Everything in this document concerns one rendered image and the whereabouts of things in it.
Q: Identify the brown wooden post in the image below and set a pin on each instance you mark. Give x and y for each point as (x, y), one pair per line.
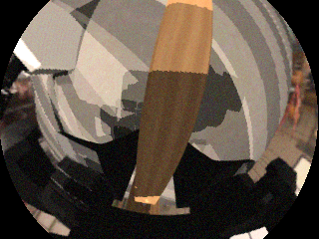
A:
(149, 209)

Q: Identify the wooden side rail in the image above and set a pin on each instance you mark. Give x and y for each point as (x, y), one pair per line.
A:
(175, 87)

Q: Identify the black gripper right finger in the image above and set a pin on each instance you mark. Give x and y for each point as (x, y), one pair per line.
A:
(196, 173)

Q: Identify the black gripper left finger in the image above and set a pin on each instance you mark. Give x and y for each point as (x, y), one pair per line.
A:
(115, 161)

